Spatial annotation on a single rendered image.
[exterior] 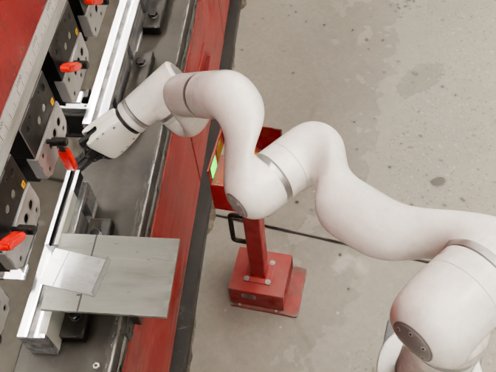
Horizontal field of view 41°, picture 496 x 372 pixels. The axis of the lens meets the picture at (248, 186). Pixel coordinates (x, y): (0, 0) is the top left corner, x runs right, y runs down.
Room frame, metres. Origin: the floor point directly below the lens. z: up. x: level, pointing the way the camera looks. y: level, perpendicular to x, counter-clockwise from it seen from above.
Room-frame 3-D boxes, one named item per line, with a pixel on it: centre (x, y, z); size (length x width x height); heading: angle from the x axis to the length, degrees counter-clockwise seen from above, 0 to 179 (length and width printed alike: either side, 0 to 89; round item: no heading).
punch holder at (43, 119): (0.87, 0.41, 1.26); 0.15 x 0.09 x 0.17; 169
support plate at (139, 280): (0.67, 0.30, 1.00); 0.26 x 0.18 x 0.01; 79
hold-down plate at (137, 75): (1.28, 0.28, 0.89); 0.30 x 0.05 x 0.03; 169
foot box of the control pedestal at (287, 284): (1.08, -0.03, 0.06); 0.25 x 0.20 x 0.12; 71
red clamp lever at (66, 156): (0.83, 0.36, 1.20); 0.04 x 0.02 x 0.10; 79
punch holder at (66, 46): (1.06, 0.38, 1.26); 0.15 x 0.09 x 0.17; 169
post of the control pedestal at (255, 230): (1.09, 0.00, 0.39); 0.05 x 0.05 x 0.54; 71
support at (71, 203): (0.82, 0.41, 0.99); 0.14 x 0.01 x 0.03; 169
